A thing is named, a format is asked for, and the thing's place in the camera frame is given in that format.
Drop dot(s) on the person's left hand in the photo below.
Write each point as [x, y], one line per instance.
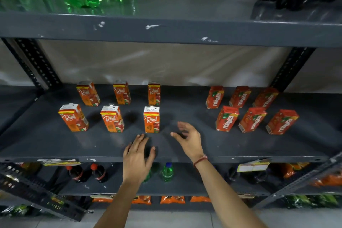
[136, 162]

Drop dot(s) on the person's right hand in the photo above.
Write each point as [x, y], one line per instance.
[191, 143]

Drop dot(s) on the person's left thumb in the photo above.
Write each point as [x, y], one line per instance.
[151, 154]

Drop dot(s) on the person's left middle finger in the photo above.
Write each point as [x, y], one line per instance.
[139, 142]

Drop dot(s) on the person's left little finger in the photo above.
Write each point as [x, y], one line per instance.
[125, 154]

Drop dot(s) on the person's right thumb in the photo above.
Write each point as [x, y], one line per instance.
[177, 137]

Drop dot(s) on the person's left forearm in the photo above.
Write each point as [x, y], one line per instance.
[120, 203]

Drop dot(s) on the person's right forearm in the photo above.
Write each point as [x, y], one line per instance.
[227, 195]

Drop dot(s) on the small blue-capped green bottle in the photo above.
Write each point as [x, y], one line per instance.
[167, 172]

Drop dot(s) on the small red-capped cola bottle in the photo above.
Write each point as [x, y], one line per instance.
[98, 173]
[76, 173]

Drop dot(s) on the group of white-topped orange juice cartons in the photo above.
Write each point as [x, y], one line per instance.
[112, 119]

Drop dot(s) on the orange snack packet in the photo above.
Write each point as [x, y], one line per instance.
[172, 199]
[200, 199]
[102, 198]
[142, 200]

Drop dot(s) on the small dark bottle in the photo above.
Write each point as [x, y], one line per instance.
[233, 175]
[256, 176]

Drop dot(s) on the yellow white shelf price tag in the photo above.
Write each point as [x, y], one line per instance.
[253, 166]
[58, 162]

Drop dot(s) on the group of red mango drink cartons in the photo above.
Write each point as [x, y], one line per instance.
[252, 118]

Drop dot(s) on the grey slotted rack beam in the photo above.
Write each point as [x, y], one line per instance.
[40, 195]
[299, 181]

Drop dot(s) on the grey metal shelving rack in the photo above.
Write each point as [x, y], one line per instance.
[171, 26]

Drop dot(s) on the pile of orange snack packets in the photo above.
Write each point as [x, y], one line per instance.
[299, 169]

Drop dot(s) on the pile of green snack packets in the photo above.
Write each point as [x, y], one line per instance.
[310, 200]

